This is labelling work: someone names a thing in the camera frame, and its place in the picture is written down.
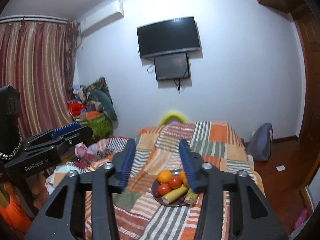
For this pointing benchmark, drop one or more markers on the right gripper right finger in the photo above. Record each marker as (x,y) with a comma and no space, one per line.
(250,214)

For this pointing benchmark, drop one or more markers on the green storage box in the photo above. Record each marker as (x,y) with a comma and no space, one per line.
(101,126)

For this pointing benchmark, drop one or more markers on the mint green bowl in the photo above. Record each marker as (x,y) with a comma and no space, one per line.
(66,169)

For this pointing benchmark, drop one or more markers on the large black wall television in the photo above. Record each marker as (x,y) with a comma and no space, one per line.
(177,35)

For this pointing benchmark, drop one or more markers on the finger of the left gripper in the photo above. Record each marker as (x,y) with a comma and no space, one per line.
(50,134)
(43,156)

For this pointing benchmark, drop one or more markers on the brown wooden door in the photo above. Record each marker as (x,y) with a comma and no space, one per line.
(308,31)

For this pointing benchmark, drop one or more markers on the pink rabbit toy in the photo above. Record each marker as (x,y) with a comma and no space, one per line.
(80,150)

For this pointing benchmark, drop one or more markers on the checkered floral quilt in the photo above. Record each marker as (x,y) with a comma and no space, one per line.
(96,154)

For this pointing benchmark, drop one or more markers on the purple round plate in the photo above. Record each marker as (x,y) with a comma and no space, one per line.
(159,199)

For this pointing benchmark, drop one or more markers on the yellow corn cob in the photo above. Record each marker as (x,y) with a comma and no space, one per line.
(190,197)
(175,194)

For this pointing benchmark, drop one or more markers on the red tomato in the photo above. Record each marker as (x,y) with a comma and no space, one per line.
(175,182)
(163,189)

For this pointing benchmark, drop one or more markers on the striped brown curtain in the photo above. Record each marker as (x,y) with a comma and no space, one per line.
(38,60)

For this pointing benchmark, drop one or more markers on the large orange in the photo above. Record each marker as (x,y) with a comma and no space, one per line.
(183,178)
(164,176)

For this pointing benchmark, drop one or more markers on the red tomato front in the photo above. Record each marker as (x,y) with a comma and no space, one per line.
(175,182)

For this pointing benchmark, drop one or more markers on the striped patchwork blanket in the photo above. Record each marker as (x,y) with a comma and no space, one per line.
(138,214)

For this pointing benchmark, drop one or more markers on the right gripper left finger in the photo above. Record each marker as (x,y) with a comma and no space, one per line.
(63,215)

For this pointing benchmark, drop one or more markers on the blue grey backpack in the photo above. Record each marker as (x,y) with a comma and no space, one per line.
(260,146)

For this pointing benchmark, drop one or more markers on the red plastic bag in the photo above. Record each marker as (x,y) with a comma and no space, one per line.
(75,108)

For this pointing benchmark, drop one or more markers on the white air conditioner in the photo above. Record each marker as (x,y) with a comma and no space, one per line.
(105,15)

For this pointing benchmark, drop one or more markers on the small black wall monitor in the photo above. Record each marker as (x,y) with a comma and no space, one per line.
(172,67)

